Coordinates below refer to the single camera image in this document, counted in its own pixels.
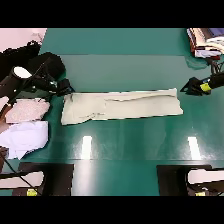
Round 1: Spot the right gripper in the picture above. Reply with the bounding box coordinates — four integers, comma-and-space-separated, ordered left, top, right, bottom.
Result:
185, 76, 213, 97

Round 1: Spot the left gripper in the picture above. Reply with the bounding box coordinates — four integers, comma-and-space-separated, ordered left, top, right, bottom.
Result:
55, 78, 76, 97

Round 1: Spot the white shirt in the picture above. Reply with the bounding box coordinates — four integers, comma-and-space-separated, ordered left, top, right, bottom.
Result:
60, 87, 185, 126

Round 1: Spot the pale pink patterned garment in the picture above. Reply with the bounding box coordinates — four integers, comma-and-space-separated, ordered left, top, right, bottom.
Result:
4, 97, 51, 125

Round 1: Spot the heap of clothes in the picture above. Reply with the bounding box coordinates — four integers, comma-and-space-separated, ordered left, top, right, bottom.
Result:
185, 27, 224, 61

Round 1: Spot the white garment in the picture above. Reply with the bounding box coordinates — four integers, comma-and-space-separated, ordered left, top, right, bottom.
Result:
0, 120, 50, 161

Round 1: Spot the brown garment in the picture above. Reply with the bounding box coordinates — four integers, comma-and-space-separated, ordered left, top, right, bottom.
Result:
0, 96, 16, 135

